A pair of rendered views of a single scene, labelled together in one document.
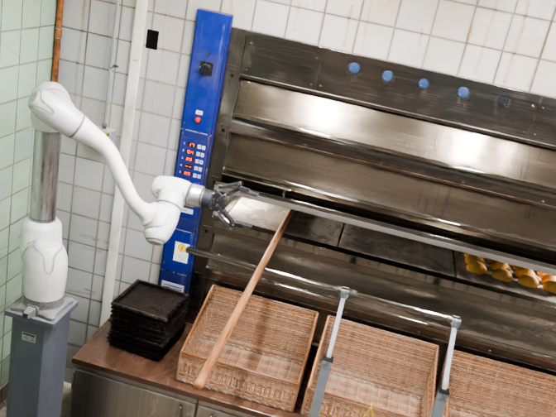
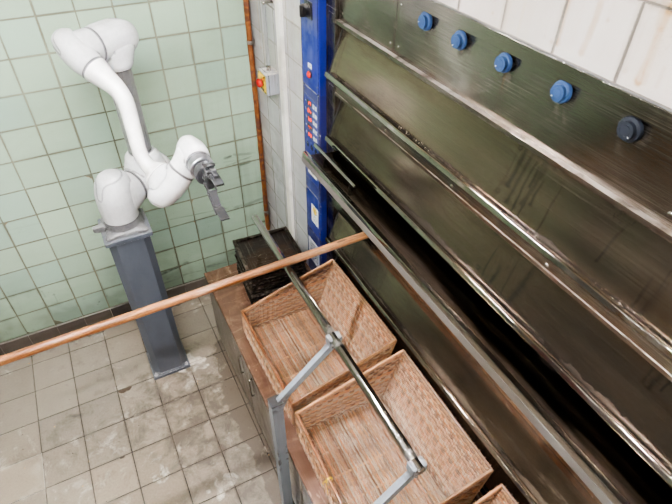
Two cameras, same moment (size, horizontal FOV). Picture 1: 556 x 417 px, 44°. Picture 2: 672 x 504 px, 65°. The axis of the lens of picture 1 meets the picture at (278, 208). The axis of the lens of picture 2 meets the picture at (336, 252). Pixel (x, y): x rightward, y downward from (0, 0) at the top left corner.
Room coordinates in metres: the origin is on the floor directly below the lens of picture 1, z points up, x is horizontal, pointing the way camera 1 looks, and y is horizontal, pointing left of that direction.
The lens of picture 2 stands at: (2.06, -1.24, 2.50)
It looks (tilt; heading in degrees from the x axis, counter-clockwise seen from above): 41 degrees down; 54
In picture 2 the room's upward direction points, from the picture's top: 1 degrees clockwise
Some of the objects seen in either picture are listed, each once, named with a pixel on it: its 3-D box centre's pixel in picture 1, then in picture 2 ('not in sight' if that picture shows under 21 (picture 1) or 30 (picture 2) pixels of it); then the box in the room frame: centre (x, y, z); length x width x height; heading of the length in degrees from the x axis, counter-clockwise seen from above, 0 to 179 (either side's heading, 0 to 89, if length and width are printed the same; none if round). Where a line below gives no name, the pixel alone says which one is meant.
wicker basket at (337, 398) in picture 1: (372, 378); (385, 449); (2.76, -0.58, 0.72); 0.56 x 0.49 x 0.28; 82
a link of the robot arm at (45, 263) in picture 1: (45, 266); (116, 194); (2.36, 0.83, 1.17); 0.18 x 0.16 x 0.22; 27
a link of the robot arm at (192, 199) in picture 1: (196, 195); (201, 166); (2.59, 0.33, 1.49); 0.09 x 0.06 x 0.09; 172
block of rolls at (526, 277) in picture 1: (509, 256); not in sight; (3.39, -1.23, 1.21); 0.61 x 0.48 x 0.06; 172
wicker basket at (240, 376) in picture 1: (250, 344); (314, 335); (2.84, 0.00, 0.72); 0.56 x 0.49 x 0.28; 83
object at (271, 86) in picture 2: (103, 138); (269, 80); (3.18, 0.89, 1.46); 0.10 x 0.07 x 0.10; 82
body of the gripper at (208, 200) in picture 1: (214, 200); (207, 177); (2.58, 0.25, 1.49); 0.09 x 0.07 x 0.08; 82
